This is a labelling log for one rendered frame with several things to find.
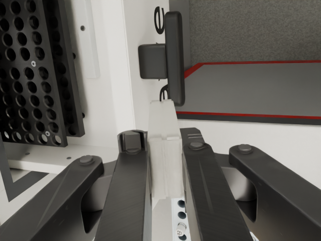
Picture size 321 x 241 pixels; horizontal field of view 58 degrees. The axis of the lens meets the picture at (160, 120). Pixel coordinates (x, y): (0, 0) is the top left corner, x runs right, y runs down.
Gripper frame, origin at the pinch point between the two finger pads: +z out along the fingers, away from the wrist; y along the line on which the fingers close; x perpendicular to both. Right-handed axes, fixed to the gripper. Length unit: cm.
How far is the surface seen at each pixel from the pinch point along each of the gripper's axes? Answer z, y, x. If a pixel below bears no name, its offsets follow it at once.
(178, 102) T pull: 7.8, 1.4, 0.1
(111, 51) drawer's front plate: 7.9, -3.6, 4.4
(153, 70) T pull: 8.5, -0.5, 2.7
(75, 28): 19.7, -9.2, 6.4
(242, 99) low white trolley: 36.9, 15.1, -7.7
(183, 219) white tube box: 20.1, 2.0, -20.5
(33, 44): 13.9, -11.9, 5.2
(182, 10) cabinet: 85, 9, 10
